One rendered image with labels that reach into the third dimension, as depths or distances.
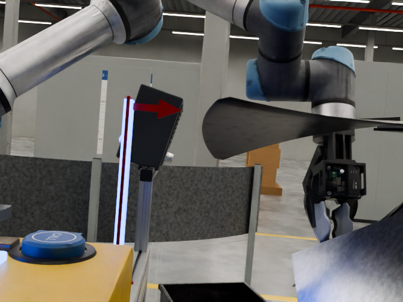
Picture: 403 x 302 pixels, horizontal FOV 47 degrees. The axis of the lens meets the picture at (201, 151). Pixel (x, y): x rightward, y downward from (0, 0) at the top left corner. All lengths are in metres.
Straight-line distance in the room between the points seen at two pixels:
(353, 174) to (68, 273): 0.58
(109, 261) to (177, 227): 2.17
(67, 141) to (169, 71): 1.78
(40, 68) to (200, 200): 1.69
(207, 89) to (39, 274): 4.64
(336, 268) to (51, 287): 0.39
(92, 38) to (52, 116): 6.06
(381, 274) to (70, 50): 0.70
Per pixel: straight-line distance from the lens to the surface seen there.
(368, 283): 0.56
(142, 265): 1.02
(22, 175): 2.41
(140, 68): 6.74
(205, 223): 2.56
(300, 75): 0.83
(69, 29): 0.99
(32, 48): 0.96
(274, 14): 0.74
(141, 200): 1.09
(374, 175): 6.90
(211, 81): 4.90
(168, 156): 1.17
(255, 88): 0.83
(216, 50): 4.94
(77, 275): 0.28
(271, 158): 8.71
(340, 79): 0.84
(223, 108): 0.49
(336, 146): 0.81
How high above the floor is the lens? 1.16
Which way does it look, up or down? 3 degrees down
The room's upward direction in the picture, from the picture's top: 5 degrees clockwise
